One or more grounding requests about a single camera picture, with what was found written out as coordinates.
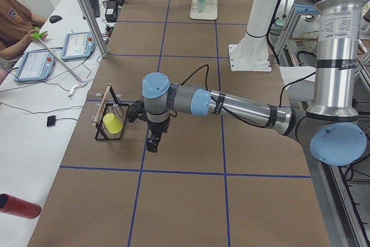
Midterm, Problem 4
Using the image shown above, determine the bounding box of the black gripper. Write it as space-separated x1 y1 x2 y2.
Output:
146 119 169 153

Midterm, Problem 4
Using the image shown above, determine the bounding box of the pale green plastic cup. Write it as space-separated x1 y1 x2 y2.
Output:
197 0 206 13

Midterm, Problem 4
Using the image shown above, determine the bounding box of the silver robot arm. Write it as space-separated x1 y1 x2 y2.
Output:
142 0 369 166

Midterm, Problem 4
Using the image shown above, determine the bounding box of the yellow plastic cup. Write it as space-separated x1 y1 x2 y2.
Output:
103 113 124 134

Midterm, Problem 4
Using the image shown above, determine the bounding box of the cream rabbit print tray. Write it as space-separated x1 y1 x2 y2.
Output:
190 0 218 21

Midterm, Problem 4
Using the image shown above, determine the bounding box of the small black square device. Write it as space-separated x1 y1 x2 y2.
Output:
46 115 57 127

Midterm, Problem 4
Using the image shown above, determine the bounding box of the blue teach pendant far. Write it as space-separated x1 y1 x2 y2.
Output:
61 32 96 61

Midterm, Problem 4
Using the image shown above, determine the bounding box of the blue teach pendant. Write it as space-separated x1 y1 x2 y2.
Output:
14 50 55 83
61 32 96 61

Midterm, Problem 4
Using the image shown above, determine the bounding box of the blue teach pendant near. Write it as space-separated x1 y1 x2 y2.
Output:
14 50 55 83

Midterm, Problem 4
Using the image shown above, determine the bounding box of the red cylinder bottle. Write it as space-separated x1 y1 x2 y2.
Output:
1 193 41 219

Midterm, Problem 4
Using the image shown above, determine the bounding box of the white chair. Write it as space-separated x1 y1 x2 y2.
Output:
279 67 316 101

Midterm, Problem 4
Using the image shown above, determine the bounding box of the black computer mouse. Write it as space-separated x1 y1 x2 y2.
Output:
49 15 62 24

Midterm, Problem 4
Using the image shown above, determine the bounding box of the seated person brown shirt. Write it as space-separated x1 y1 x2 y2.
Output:
0 0 47 61

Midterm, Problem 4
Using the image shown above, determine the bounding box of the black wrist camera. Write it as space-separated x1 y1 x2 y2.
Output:
127 100 147 123

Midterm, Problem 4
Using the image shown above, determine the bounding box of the black wire cup rack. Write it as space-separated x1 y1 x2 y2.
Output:
92 84 129 141

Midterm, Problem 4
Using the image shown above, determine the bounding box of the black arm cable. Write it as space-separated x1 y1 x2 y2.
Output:
170 64 317 123

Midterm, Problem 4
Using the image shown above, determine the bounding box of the green handled reacher stick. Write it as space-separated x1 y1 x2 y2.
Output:
32 27 87 86

